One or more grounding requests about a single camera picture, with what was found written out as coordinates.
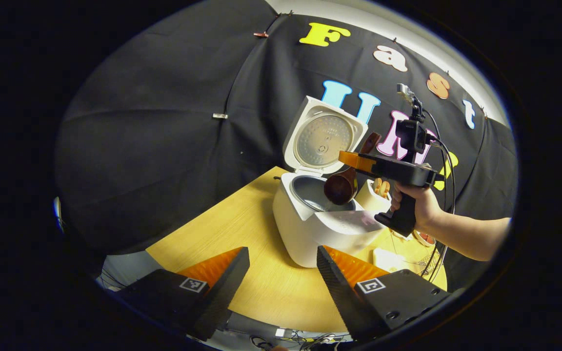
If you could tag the white round plate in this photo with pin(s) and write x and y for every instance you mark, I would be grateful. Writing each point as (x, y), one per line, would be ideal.
(425, 240)

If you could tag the toast bread slice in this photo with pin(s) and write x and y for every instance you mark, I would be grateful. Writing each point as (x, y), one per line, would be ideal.
(385, 189)
(377, 185)

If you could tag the clear plastic rice box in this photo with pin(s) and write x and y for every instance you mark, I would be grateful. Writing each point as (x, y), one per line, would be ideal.
(383, 261)

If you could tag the white rice cooker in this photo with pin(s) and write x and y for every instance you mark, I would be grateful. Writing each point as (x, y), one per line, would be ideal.
(320, 239)

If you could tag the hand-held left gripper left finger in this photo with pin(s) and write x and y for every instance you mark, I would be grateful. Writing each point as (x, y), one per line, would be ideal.
(222, 297)

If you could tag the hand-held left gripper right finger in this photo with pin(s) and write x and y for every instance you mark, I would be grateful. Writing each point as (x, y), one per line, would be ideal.
(344, 297)

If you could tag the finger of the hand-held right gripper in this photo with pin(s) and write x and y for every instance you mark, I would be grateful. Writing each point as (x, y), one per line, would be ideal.
(354, 160)

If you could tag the black backdrop cloth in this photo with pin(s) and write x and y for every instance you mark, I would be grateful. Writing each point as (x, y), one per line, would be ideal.
(164, 146)

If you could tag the white toaster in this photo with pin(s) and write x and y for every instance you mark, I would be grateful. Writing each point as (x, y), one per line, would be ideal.
(369, 197)

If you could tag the brown wooden spoon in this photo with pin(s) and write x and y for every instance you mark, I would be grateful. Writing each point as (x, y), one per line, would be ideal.
(342, 187)

